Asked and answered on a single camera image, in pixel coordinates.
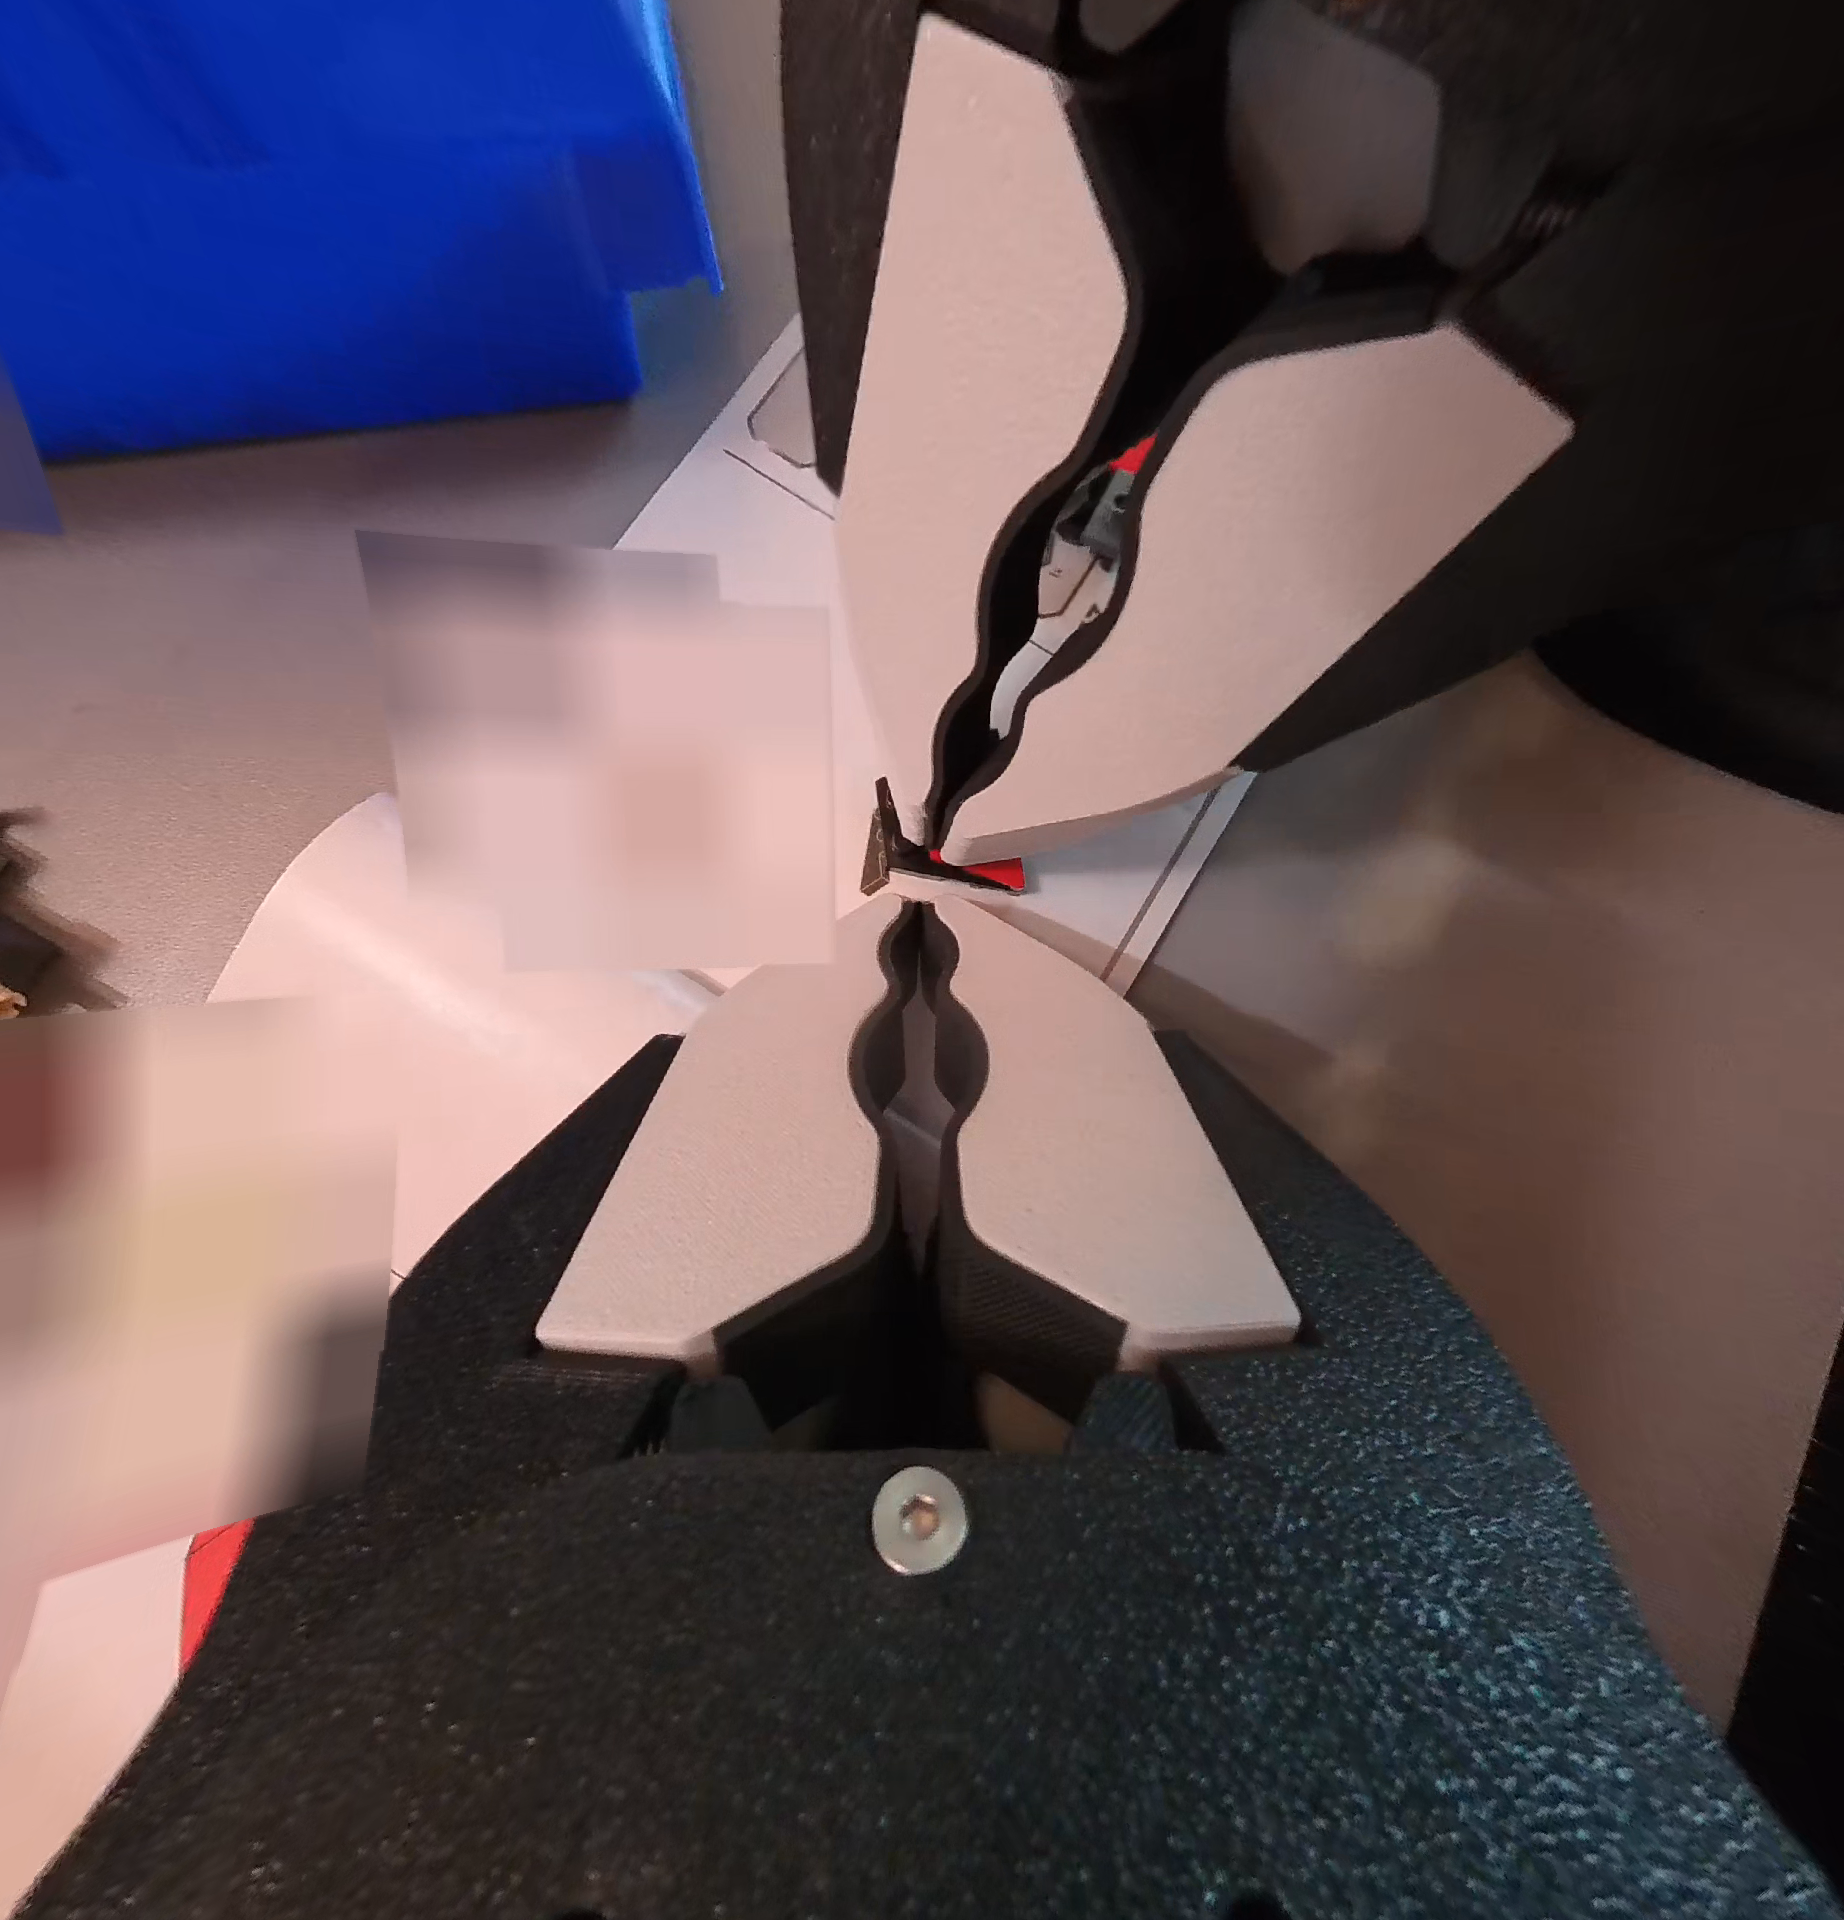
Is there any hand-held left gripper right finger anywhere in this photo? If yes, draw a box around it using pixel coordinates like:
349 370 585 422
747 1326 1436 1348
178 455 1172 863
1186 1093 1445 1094
926 901 1304 1374

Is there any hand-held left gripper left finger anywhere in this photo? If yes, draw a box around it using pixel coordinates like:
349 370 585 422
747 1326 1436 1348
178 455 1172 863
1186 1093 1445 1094
533 901 924 1381

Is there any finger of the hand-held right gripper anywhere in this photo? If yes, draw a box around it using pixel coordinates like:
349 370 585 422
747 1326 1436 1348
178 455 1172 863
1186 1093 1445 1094
832 13 1138 843
933 319 1579 856

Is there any blue plastic bin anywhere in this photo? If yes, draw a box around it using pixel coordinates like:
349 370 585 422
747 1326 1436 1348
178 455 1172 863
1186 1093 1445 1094
0 0 727 464

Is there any white instruction booklet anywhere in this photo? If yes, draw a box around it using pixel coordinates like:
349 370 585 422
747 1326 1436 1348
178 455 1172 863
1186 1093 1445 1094
209 322 1255 1293

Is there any red and black toy model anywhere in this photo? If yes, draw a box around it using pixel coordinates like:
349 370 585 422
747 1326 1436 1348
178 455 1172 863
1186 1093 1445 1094
0 801 121 1029

